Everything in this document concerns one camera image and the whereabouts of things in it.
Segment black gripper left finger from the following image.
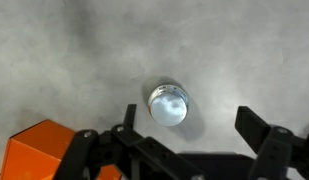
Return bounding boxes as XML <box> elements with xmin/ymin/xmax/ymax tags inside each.
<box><xmin>53</xmin><ymin>104</ymin><xmax>201</xmax><ymax>180</ymax></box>

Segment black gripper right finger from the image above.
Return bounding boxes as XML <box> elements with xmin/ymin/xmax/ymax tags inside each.
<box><xmin>235</xmin><ymin>106</ymin><xmax>309</xmax><ymax>180</ymax></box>

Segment silver candle container lid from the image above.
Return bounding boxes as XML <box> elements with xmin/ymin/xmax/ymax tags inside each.
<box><xmin>147</xmin><ymin>84</ymin><xmax>189</xmax><ymax>127</ymax></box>

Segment dark blue cloth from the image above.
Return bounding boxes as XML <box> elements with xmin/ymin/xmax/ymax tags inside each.
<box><xmin>180</xmin><ymin>153</ymin><xmax>254</xmax><ymax>180</ymax></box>

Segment orange cardboard box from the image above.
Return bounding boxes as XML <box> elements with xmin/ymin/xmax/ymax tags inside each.
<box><xmin>0</xmin><ymin>120</ymin><xmax>122</xmax><ymax>180</ymax></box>

